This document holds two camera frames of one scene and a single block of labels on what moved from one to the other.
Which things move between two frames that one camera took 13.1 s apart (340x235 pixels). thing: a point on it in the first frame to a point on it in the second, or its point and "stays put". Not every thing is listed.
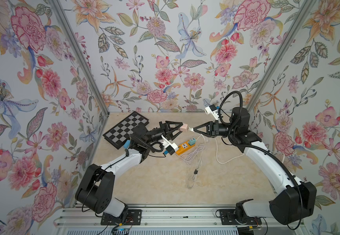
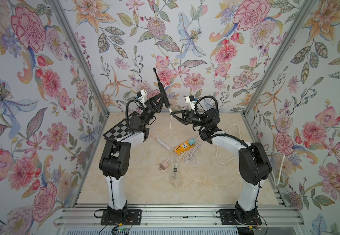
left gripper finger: [173, 125] to [154, 99]
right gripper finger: [207, 125] to [179, 111]
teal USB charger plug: [192, 141] stays put
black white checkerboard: [119, 135] stays put
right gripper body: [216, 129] to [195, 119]
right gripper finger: [208, 133] to [184, 122]
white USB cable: [194, 154] to [176, 180]
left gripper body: [154, 135] to [148, 111]
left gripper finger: [170, 134] to [160, 105]
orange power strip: [183, 147] stays put
